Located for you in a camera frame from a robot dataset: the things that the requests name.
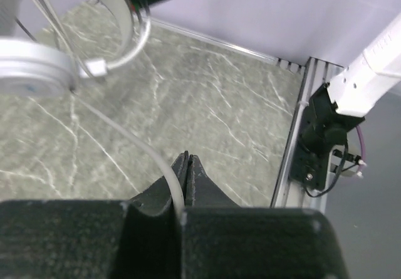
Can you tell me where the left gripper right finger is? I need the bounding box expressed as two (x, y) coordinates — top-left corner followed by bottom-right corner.
(185, 155), (238, 207)

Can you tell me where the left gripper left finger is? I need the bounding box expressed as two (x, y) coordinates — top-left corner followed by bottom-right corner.
(131, 150), (189, 218)

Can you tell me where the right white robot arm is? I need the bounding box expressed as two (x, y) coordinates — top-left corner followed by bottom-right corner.
(128, 0), (400, 118)

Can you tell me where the right side aluminium rail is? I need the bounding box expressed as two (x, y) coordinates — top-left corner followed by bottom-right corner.
(152, 19), (305, 75)

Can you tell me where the aluminium rail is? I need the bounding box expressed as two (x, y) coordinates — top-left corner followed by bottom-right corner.
(271, 58), (352, 211)
(152, 19), (305, 75)

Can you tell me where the front aluminium rail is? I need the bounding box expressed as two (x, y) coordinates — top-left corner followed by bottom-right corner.
(271, 58), (352, 211)

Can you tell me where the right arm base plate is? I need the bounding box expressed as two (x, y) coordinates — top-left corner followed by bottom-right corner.
(289, 83), (330, 192)

